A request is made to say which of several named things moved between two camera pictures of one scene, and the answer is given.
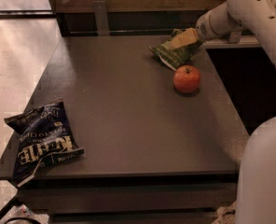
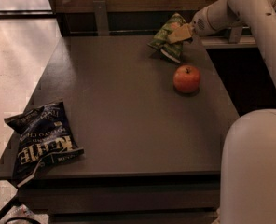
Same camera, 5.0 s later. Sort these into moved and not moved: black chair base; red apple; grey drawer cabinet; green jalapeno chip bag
Moved: green jalapeno chip bag
Not moved: red apple; grey drawer cabinet; black chair base
